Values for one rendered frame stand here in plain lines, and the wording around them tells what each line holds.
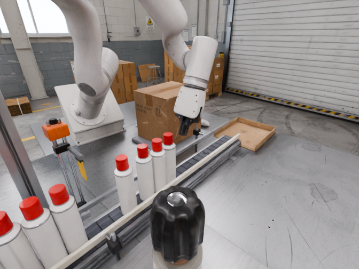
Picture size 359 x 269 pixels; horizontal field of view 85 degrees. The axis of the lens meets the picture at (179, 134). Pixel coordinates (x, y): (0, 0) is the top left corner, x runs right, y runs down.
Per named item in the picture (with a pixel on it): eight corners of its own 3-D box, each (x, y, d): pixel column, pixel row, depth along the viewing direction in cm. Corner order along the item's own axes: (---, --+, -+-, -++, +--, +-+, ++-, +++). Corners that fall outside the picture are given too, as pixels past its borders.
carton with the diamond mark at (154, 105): (168, 149, 102) (166, 99, 89) (138, 135, 115) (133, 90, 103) (201, 129, 122) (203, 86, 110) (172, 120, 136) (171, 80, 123)
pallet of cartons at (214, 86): (189, 107, 414) (190, 48, 362) (163, 99, 468) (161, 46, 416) (222, 96, 488) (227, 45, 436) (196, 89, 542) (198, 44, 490)
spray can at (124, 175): (127, 220, 60) (118, 165, 50) (118, 211, 63) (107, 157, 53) (141, 210, 63) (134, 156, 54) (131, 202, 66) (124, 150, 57)
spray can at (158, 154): (159, 196, 68) (156, 145, 59) (149, 189, 71) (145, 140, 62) (170, 188, 72) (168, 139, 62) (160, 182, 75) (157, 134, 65)
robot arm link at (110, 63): (74, 96, 93) (78, 65, 74) (92, 70, 102) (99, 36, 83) (99, 109, 97) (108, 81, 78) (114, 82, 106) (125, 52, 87)
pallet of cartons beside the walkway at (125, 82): (140, 108, 411) (136, 62, 370) (102, 118, 360) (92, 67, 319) (113, 95, 489) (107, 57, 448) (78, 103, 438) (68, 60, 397)
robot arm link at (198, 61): (178, 74, 70) (194, 76, 62) (187, 36, 67) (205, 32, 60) (196, 80, 74) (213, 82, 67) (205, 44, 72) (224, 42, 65)
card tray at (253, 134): (255, 151, 103) (256, 145, 102) (213, 136, 119) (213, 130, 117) (274, 133, 123) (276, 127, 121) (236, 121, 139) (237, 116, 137)
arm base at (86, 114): (80, 131, 107) (83, 116, 92) (63, 101, 108) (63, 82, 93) (111, 118, 118) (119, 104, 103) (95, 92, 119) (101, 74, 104)
